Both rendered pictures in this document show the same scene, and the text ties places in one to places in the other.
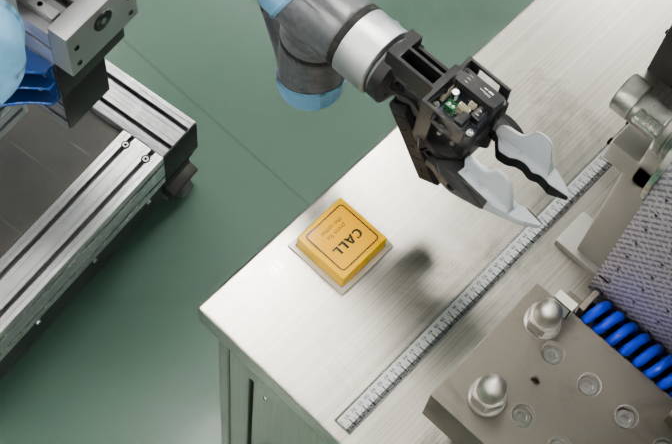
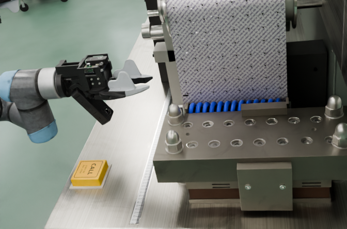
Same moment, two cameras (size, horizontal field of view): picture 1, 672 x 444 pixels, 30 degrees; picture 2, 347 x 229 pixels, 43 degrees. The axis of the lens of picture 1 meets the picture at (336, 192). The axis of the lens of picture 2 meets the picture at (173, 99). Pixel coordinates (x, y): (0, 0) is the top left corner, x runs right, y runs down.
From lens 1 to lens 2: 0.64 m
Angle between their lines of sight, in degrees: 34
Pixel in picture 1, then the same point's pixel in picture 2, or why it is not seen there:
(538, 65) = (126, 99)
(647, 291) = (200, 80)
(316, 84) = (43, 120)
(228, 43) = not seen: outside the picture
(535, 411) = (195, 141)
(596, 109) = (154, 97)
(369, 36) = (47, 71)
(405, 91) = (72, 82)
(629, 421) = (231, 125)
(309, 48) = (29, 98)
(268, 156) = not seen: outside the picture
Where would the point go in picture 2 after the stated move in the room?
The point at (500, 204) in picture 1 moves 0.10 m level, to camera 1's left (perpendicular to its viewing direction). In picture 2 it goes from (130, 88) to (88, 104)
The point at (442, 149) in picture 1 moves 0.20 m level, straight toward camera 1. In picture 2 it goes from (97, 88) to (114, 135)
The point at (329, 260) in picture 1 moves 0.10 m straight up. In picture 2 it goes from (88, 177) to (76, 143)
